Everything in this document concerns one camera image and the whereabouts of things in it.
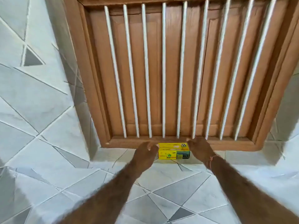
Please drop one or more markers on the person's left hand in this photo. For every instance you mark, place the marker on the person's left hand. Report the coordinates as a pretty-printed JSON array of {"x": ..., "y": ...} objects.
[{"x": 143, "y": 157}]

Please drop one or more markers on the person's right hand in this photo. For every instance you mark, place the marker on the person's right hand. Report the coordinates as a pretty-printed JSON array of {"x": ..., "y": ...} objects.
[{"x": 201, "y": 150}]

